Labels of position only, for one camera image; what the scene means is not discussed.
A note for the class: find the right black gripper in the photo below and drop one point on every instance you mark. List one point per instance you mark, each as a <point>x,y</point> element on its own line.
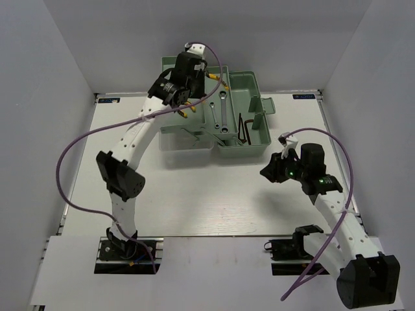
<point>273,171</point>

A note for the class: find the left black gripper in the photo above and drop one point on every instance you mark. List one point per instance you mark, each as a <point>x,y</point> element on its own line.
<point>200,92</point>

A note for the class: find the large silver ratchet wrench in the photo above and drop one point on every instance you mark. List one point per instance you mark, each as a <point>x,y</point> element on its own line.
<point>223,97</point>

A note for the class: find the small silver wrench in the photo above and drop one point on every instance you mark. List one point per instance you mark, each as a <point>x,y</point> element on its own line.
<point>215,119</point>

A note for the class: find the green cantilever toolbox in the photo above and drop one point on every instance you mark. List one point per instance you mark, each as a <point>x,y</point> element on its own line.
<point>234,118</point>

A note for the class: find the straight brown hex key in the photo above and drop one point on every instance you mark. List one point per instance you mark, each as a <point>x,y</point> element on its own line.
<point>240,128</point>

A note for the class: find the bent brown hex key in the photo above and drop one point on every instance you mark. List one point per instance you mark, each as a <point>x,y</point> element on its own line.
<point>246,131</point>

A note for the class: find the yellow-handled pliers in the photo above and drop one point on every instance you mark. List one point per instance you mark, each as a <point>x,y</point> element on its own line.
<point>217,78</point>
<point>185,109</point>

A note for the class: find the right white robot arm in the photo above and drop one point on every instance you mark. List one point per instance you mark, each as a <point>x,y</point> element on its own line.
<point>363,274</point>

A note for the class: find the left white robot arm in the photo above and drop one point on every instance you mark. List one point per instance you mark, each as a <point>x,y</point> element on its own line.
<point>118,166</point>

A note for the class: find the left blue label sticker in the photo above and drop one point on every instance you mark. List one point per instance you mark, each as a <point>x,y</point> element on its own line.
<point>108,100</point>

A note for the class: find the blue label sticker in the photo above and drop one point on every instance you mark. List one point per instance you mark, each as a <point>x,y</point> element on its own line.
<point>303,96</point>
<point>108,100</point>

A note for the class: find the right blue label sticker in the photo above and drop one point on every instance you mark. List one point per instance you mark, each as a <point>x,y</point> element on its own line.
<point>303,96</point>

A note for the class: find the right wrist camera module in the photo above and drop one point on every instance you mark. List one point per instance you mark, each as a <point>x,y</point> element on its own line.
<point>288,141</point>

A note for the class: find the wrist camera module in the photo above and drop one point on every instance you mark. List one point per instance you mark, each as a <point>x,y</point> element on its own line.
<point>196,48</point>
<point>288,141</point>

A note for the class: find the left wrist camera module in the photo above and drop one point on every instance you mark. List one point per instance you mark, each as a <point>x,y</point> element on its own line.
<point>196,48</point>

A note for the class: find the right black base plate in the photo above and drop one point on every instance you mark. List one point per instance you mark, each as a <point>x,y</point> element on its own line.
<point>285,260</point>

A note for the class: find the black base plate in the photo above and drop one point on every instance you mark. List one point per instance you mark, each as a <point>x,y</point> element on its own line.
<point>285,260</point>
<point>110,260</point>

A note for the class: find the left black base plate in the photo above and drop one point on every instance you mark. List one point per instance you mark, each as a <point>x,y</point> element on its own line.
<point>110,260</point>

